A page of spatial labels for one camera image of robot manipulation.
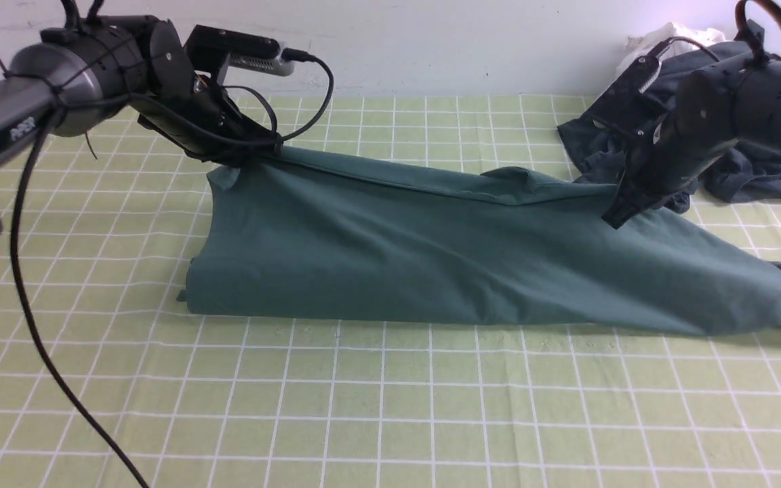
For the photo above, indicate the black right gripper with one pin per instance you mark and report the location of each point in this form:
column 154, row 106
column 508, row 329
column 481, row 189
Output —
column 630, row 109

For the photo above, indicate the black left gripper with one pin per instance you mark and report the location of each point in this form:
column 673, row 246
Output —
column 207, row 126

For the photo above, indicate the green long-sleeve top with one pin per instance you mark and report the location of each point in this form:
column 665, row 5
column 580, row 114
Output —
column 304, row 234

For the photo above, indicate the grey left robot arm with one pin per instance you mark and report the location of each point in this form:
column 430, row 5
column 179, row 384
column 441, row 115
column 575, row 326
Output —
column 85, row 72

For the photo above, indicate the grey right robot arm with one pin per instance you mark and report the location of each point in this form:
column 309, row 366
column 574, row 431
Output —
column 725, row 102

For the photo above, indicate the green checkered tablecloth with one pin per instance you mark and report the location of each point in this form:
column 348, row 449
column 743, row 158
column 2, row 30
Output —
column 221, row 402

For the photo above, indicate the dark grey crumpled garment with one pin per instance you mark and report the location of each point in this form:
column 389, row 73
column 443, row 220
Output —
column 743, row 174

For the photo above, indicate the white crumpled cloth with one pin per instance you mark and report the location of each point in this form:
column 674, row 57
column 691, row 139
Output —
column 641, row 45

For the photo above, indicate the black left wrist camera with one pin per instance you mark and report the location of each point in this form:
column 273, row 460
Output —
column 213, row 51

